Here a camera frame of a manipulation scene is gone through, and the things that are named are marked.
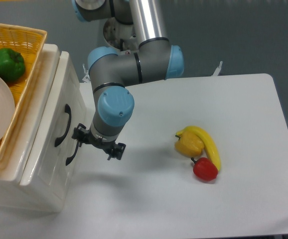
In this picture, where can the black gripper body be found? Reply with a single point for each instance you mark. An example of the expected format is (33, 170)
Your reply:
(99, 142)

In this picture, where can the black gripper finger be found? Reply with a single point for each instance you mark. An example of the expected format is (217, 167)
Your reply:
(81, 134)
(116, 151)

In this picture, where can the white top drawer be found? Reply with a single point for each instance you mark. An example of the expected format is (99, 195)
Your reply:
(46, 175)

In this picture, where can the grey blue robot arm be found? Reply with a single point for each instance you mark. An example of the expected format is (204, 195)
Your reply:
(111, 72)

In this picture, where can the white drawer cabinet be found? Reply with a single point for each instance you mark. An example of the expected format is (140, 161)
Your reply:
(14, 160)

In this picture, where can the yellow bell pepper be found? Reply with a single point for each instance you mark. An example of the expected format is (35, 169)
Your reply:
(189, 144)

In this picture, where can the red bell pepper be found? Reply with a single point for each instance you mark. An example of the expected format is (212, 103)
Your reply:
(204, 169)

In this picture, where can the yellow banana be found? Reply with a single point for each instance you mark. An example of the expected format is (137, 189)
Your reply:
(209, 144)

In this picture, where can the green bell pepper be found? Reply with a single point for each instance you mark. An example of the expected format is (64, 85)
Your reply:
(12, 65)

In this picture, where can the yellow woven basket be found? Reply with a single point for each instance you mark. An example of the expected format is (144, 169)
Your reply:
(20, 48)

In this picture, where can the black lower drawer handle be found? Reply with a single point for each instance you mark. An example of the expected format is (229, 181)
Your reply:
(70, 158)

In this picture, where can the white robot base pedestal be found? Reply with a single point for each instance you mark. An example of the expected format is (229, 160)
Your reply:
(121, 37)

